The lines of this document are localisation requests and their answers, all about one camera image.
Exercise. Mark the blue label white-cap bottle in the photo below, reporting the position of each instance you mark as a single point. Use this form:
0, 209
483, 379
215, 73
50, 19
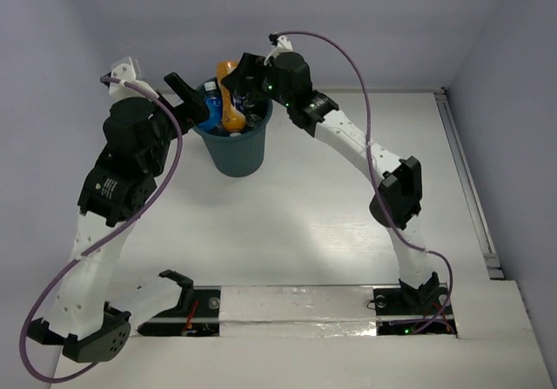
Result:
213, 101

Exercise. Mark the clear bottle blue cap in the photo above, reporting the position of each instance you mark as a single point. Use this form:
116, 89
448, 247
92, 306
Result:
245, 133

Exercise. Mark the aluminium side rail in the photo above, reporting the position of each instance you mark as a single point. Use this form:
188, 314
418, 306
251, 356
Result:
479, 221

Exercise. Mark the silver aluminium mounting rail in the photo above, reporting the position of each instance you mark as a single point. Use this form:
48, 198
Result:
299, 311

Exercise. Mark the dark green plastic bin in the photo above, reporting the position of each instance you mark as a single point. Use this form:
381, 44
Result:
235, 157

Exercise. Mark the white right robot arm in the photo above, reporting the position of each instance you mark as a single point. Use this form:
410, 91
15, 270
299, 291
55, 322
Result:
397, 182

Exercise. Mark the orange juice bottle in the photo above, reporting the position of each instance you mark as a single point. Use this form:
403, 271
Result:
232, 120

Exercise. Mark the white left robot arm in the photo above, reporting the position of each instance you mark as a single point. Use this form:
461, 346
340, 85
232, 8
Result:
114, 197

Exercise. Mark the clear bottle white cap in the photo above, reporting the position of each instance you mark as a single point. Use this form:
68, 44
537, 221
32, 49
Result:
255, 114

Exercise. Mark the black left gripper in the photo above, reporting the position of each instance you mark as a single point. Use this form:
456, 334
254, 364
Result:
183, 111

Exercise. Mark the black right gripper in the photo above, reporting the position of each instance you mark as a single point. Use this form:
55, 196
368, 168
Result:
250, 64

